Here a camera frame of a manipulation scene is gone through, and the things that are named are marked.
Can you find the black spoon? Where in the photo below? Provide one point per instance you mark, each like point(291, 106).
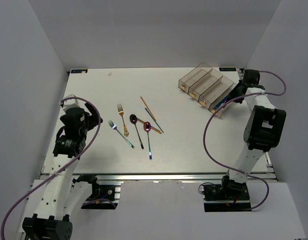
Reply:
point(133, 119)

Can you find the iridescent pink spoon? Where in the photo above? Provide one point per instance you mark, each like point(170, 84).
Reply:
point(147, 128)

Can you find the gold chopstick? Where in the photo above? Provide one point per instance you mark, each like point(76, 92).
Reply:
point(147, 107)
point(152, 128)

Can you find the blue table label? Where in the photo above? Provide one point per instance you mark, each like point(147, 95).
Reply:
point(78, 71)
point(227, 69)

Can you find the blue knife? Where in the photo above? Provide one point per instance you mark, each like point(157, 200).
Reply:
point(219, 104)

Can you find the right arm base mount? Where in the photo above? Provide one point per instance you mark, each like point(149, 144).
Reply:
point(223, 200)

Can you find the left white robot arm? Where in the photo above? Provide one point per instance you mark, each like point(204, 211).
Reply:
point(63, 196)

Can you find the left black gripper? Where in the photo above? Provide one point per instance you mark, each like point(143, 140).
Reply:
point(93, 119)

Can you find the iridescent rainbow fork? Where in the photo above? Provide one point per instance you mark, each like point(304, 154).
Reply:
point(114, 127)

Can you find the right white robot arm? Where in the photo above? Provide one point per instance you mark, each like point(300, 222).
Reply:
point(262, 132)

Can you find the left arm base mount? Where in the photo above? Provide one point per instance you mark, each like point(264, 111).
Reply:
point(102, 195)

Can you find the left blue table label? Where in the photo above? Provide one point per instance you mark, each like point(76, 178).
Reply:
point(78, 71)

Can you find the blue grey chopstick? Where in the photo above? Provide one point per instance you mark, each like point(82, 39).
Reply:
point(154, 121)

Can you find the right blue table label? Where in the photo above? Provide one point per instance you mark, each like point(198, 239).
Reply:
point(227, 69)

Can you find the clear compartment organizer tray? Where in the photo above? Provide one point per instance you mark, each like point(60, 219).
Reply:
point(208, 86)

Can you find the gold ornate fork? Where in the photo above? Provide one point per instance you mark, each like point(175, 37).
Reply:
point(121, 113)

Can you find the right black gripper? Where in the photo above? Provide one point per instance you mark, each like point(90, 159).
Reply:
point(239, 83)

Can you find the black knife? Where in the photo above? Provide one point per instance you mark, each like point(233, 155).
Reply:
point(228, 97)

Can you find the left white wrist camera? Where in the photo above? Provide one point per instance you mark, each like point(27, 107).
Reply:
point(70, 103)

